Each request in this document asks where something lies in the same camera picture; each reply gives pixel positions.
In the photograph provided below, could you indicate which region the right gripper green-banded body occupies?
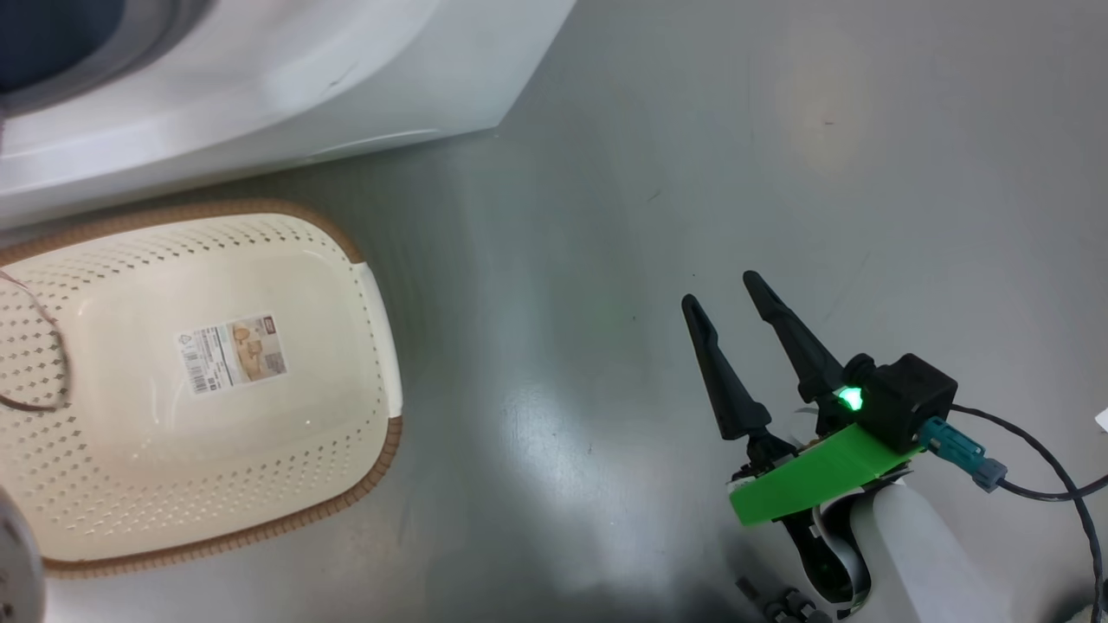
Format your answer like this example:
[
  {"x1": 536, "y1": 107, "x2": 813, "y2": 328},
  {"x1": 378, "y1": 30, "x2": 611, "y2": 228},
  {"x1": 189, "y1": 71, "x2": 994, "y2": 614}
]
[{"x1": 729, "y1": 407, "x2": 924, "y2": 527}]

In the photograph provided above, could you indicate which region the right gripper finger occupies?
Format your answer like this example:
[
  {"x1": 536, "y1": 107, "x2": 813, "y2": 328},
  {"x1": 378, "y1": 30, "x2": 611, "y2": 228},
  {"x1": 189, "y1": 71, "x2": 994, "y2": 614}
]
[
  {"x1": 743, "y1": 271, "x2": 848, "y2": 404},
  {"x1": 681, "y1": 294, "x2": 773, "y2": 442}
]

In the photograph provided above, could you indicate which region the cream perforated laundry basket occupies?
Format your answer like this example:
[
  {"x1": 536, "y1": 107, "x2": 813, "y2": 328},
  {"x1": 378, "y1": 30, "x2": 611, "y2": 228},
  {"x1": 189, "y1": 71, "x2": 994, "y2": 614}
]
[{"x1": 0, "y1": 199, "x2": 405, "y2": 579}]

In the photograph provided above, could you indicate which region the white front-load washing machine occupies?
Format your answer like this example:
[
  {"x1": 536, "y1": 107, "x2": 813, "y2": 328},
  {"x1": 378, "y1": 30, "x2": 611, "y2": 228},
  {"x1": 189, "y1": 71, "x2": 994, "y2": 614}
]
[{"x1": 0, "y1": 0, "x2": 579, "y2": 230}]

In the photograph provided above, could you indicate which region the paper product sticker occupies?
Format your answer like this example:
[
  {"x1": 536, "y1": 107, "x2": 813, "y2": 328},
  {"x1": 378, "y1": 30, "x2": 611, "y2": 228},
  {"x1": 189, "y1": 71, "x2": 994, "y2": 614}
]
[{"x1": 176, "y1": 314, "x2": 288, "y2": 396}]

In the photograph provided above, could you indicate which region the right camera cable teal connector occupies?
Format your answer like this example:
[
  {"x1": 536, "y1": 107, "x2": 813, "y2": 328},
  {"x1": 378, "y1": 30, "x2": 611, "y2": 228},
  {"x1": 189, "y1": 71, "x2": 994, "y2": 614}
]
[{"x1": 918, "y1": 405, "x2": 1108, "y2": 607}]

